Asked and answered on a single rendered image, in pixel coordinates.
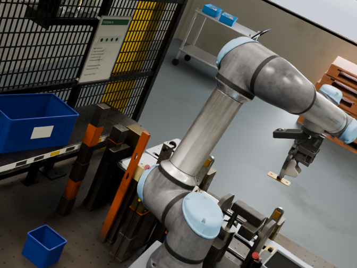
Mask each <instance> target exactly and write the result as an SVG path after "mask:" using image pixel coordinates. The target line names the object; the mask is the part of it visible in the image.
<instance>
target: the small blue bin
mask: <svg viewBox="0 0 357 268"><path fill-rule="evenodd" d="M66 243H67V240H66V239H64V238H63V237H62V236H61V235H60V234H58V233H57V232H56V231H54V230H53V229H52V228H51V227H49V226H48V225H43V226H40V227H38V228H36V229H34V230H32V231H29V232H28V233H27V239H26V241H25V244H24V247H23V250H22V253H21V254H22V255H23V256H25V257H26V258H27V259H28V260H29V261H31V262H32V263H33V264H34V265H35V266H37V267H38V268H47V267H49V266H51V265H52V264H54V263H56V262H58V261H59V258H60V256H61V253H62V251H63V248H64V246H65V245H66Z"/></svg>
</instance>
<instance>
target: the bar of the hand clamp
mask: <svg viewBox="0 0 357 268"><path fill-rule="evenodd" d="M174 148H176V142H174V141H170V142H169V144H168V142H167V141H166V142H164V143H163V146H162V148H161V151H160V154H159V156H158V160H157V162H156V164H160V163H161V161H164V160H168V159H170V157H171V154H172V152H173V149H174Z"/></svg>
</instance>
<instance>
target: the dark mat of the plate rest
mask: <svg viewBox="0 0 357 268"><path fill-rule="evenodd" d="M264 266H265V267H267V268H301V267H300V266H298V265H297V264H295V263H294V262H292V261H291V260H290V259H288V258H287V257H285V256H284V255H282V254H281V253H279V252H276V253H275V254H274V255H273V256H272V257H271V258H270V260H269V261H268V262H267V263H266V264H265V265H264Z"/></svg>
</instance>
